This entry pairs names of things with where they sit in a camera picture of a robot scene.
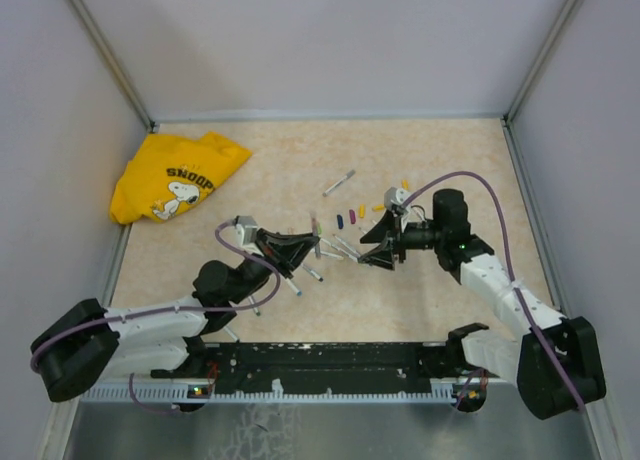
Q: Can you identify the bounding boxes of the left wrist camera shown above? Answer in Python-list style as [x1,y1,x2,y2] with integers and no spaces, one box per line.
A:
[233,215,259,248]

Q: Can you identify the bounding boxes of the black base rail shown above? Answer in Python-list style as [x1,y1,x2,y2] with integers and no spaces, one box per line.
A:
[151,342,475,395]

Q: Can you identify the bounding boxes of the black capped pen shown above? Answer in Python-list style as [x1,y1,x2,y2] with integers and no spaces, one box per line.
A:
[223,326,240,343]

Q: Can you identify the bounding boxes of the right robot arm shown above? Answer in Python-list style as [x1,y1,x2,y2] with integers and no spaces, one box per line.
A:
[359,187,607,419]

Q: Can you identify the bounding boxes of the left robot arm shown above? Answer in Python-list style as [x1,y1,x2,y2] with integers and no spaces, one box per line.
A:
[30,222,319,403]

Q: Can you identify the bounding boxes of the grey capped pen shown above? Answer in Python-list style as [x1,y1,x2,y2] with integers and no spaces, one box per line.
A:
[322,169,356,198]

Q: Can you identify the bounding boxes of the aluminium frame rail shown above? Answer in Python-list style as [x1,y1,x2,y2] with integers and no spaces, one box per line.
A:
[99,342,606,381]

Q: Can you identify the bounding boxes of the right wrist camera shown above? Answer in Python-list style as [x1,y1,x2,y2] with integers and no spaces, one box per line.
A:
[384,187,411,216]

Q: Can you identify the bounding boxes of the yellow Snoopy t-shirt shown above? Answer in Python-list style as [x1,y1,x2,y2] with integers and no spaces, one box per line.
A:
[109,132,252,225]

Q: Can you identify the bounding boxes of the light green capped pen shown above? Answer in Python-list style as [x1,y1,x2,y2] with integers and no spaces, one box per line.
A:
[320,250,345,260]

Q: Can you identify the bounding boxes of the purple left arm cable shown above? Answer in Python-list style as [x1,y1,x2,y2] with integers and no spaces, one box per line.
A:
[29,220,281,416]

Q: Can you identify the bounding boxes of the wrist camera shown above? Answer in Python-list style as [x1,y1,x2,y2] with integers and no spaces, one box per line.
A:
[233,215,259,248]
[384,187,411,216]

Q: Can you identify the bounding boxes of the grey ended pen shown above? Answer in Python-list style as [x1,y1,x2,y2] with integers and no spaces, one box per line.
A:
[309,210,321,259]

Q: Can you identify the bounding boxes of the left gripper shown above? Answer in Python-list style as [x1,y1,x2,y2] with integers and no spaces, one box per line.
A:
[229,227,319,305]

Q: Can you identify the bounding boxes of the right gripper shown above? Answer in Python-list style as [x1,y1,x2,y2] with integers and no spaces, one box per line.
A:
[358,208,445,270]

